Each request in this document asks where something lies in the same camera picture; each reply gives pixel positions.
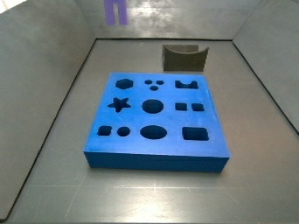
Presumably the blue foam shape board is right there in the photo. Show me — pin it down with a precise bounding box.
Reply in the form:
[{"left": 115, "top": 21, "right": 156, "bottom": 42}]
[{"left": 84, "top": 73, "right": 230, "bottom": 172}]

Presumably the purple double-square block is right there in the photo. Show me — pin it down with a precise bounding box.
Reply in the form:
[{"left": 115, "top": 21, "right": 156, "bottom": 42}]
[{"left": 104, "top": 0, "right": 127, "bottom": 25}]

